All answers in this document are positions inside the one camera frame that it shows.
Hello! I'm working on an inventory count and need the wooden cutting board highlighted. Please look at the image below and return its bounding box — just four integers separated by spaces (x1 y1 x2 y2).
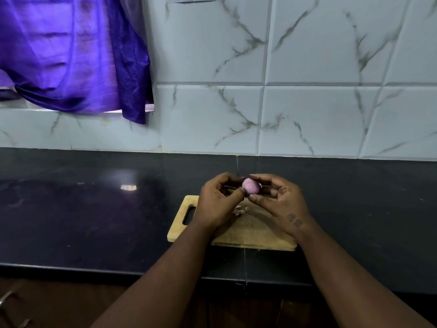
167 195 298 252

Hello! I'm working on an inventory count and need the purple satin curtain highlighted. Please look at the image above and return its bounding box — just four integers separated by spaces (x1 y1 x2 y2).
0 0 154 125

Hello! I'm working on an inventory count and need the dark wooden cabinet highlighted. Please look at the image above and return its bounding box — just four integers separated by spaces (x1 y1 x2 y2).
0 276 437 328

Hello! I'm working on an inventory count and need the metal cabinet handle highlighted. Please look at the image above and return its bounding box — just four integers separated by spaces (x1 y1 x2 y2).
0 289 33 328

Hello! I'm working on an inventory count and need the person's right forearm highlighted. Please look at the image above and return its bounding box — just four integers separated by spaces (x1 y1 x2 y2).
295 221 434 328

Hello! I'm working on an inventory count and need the small pink onion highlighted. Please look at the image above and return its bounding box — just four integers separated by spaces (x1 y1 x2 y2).
241 178 263 196

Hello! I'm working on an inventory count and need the person's left hand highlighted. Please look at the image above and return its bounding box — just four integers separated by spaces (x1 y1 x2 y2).
191 172 248 236

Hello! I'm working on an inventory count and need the person's right hand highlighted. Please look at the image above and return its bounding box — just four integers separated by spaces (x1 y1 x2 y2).
248 173 318 245

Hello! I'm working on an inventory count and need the person's left forearm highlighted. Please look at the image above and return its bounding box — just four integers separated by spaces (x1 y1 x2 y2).
90 221 223 328

